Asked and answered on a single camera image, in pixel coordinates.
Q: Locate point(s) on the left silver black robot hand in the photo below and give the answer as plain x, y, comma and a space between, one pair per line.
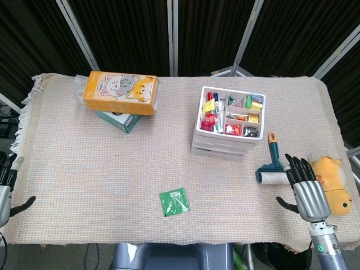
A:
4, 199

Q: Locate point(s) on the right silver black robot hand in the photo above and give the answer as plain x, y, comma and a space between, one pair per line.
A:
310, 197

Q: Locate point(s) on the clear bottom drawer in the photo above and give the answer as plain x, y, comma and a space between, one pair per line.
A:
216, 154

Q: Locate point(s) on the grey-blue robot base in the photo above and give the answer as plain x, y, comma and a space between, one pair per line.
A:
174, 257

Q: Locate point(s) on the white drawer organizer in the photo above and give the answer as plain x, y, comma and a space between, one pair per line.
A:
225, 139

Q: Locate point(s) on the yellow plush toy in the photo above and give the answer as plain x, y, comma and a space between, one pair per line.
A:
334, 180

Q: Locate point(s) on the teal lint roller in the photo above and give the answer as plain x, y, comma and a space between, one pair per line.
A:
274, 160

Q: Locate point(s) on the black equipment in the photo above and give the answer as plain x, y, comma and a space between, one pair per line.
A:
7, 123

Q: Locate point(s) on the black binder clips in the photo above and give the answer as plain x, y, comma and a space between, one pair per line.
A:
250, 132

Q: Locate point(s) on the yellow printed sticky notes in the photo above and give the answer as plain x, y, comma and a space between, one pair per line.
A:
253, 117

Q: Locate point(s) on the red clips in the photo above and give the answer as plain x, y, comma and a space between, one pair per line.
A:
233, 129

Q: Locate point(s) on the yellow note block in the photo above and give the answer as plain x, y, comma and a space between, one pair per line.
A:
256, 106

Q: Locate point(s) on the orange silver clips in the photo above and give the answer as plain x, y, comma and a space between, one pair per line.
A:
236, 117

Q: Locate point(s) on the beige woven tablecloth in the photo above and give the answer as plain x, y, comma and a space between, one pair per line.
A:
112, 174

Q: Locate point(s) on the blue clips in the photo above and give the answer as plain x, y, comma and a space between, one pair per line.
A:
258, 98

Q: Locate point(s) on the green oval eraser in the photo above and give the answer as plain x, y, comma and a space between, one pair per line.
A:
248, 101

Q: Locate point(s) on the green white marker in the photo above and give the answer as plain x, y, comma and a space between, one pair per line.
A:
218, 125

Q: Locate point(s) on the silver paper clips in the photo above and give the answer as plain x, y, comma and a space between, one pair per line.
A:
238, 103

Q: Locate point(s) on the green clip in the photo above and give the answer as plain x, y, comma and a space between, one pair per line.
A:
230, 99

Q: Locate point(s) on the red packet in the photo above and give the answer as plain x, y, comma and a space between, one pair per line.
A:
207, 123

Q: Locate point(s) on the yellow folded paper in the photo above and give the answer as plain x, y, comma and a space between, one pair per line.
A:
208, 106

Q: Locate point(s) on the green plastic packet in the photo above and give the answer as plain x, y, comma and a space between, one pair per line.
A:
174, 202

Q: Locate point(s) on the blue marker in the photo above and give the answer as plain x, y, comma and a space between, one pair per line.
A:
216, 97

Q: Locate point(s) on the teal tissue box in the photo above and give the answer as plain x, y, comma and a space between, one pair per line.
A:
123, 123

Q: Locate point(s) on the red marker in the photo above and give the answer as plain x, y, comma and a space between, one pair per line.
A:
210, 96

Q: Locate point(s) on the orange cat tissue pack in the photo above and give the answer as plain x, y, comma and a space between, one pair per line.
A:
112, 97

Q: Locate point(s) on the black folding screen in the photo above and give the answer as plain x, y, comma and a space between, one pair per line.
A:
126, 33

